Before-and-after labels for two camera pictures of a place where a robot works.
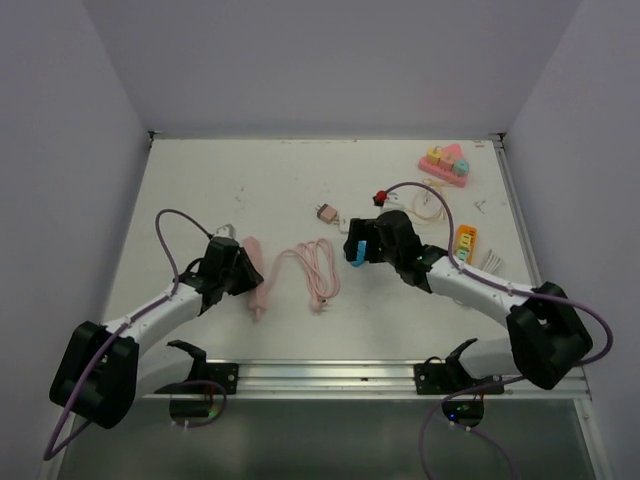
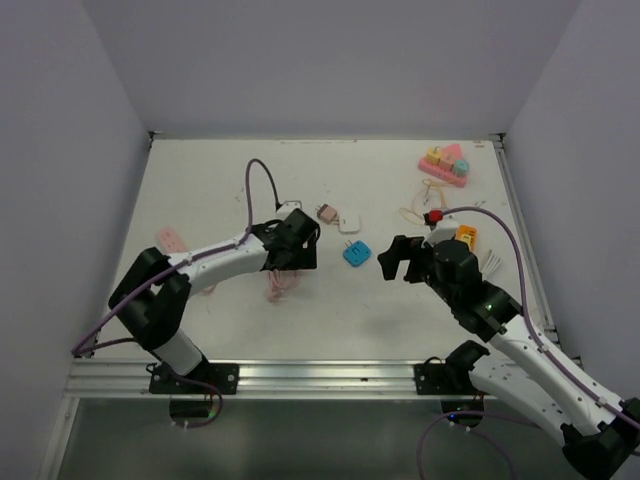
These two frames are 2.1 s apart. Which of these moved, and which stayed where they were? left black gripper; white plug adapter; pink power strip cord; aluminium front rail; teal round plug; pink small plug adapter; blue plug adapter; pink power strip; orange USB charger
Moved: pink power strip; left black gripper; pink power strip cord
Stayed: blue plug adapter; aluminium front rail; pink small plug adapter; orange USB charger; teal round plug; white plug adapter
